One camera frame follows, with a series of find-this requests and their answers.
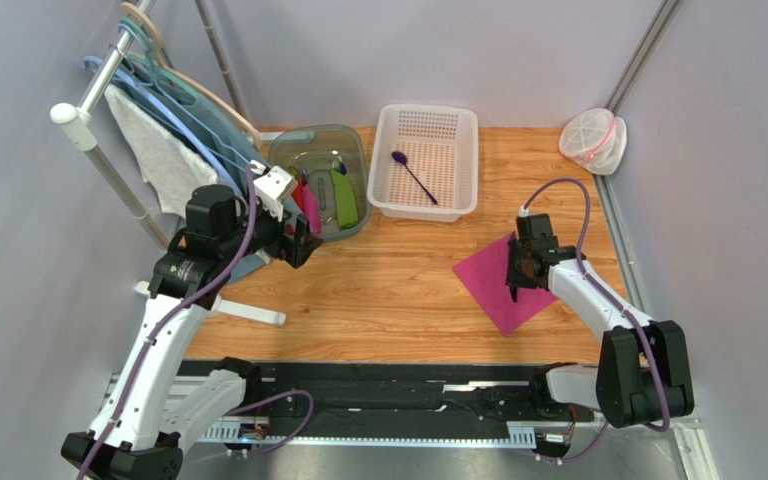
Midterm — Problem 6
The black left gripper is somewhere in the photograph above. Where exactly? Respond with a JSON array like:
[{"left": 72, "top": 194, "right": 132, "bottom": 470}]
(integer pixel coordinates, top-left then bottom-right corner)
[{"left": 219, "top": 180, "right": 323, "bottom": 267}]

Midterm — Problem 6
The magenta paper napkin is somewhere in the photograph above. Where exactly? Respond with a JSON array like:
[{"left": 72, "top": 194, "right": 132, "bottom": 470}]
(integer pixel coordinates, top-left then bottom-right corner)
[{"left": 452, "top": 233, "right": 557, "bottom": 336}]

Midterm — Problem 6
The purple metal spoon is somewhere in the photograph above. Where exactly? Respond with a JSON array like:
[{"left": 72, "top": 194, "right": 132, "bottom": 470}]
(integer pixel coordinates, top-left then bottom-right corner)
[{"left": 391, "top": 151, "right": 439, "bottom": 205}]

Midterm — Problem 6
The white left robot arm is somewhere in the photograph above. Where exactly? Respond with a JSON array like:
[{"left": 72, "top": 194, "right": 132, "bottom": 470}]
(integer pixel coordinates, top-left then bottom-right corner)
[{"left": 61, "top": 179, "right": 320, "bottom": 479}]

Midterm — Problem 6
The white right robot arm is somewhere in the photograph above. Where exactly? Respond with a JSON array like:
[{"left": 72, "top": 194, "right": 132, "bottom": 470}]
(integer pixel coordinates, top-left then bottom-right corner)
[{"left": 505, "top": 214, "right": 695, "bottom": 429}]

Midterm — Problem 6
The pink utensil sleeve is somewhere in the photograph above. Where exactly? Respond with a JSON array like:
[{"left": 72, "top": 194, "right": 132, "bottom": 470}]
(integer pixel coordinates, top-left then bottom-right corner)
[{"left": 301, "top": 183, "right": 321, "bottom": 235}]

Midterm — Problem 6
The red utensil sleeve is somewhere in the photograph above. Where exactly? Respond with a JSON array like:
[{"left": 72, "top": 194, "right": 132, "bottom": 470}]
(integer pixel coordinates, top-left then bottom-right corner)
[{"left": 287, "top": 179, "right": 307, "bottom": 236}]

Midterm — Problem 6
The green utensil sleeve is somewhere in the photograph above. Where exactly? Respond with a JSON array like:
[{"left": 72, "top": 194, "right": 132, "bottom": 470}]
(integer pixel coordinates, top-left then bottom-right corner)
[{"left": 330, "top": 170, "right": 359, "bottom": 229}]

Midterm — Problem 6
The white clothes rack foot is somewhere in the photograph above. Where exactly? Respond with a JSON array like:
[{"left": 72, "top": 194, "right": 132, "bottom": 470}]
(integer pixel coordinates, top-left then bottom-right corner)
[{"left": 133, "top": 280, "right": 287, "bottom": 333}]

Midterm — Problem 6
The grey-green plastic tub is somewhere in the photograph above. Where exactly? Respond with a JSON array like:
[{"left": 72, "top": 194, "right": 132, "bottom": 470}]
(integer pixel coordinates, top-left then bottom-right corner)
[{"left": 269, "top": 124, "right": 371, "bottom": 243}]

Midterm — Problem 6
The blue-grey cloth garment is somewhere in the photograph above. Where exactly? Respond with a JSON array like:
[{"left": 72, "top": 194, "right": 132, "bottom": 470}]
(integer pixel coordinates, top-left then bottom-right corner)
[{"left": 117, "top": 73, "right": 305, "bottom": 288}]

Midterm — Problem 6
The teal plastic hanger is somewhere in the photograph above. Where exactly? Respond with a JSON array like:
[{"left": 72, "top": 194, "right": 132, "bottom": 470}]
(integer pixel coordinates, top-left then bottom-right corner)
[{"left": 119, "top": 15, "right": 263, "bottom": 151}]

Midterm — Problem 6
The white mesh laundry bag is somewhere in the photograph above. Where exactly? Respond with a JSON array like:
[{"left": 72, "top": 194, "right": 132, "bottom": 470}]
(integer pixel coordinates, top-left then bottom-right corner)
[{"left": 557, "top": 108, "right": 628, "bottom": 176}]

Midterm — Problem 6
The white terry towel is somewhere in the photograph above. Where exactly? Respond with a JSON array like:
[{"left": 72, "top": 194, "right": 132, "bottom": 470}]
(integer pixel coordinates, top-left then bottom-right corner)
[{"left": 105, "top": 86, "right": 219, "bottom": 217}]

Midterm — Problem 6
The white perforated plastic basket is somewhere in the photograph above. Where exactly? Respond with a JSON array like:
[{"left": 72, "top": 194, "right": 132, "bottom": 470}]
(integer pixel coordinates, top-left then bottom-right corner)
[{"left": 367, "top": 103, "right": 479, "bottom": 223}]

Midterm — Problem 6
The beige wooden hanger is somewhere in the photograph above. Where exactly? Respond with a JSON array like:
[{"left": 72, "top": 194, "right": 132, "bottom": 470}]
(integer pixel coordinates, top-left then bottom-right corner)
[{"left": 119, "top": 1, "right": 263, "bottom": 152}]

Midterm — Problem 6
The light blue plastic hanger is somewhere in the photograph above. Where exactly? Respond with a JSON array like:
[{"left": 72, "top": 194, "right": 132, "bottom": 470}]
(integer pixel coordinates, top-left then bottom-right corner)
[{"left": 112, "top": 67, "right": 248, "bottom": 194}]

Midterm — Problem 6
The silver clothes rack pole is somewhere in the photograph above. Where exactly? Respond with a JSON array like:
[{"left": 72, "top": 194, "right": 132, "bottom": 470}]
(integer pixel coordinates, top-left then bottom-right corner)
[{"left": 49, "top": 27, "right": 169, "bottom": 250}]

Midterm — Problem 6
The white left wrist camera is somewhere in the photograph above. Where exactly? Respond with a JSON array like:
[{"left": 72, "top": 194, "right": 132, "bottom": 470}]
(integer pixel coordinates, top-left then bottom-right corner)
[{"left": 249, "top": 160, "right": 301, "bottom": 220}]

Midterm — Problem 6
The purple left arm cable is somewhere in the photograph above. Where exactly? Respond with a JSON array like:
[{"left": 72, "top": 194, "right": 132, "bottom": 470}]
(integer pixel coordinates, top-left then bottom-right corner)
[{"left": 75, "top": 164, "right": 315, "bottom": 480}]

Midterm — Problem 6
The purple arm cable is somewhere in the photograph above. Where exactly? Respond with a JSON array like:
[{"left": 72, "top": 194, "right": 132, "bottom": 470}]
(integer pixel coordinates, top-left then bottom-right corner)
[
  {"left": 521, "top": 177, "right": 673, "bottom": 465},
  {"left": 75, "top": 164, "right": 315, "bottom": 480}
]

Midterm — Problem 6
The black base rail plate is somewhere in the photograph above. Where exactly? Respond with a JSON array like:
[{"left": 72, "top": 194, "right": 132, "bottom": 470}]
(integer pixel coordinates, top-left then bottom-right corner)
[{"left": 177, "top": 357, "right": 598, "bottom": 442}]

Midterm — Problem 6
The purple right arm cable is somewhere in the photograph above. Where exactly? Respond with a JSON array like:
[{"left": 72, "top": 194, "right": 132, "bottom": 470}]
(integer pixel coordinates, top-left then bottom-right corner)
[{"left": 521, "top": 177, "right": 673, "bottom": 465}]

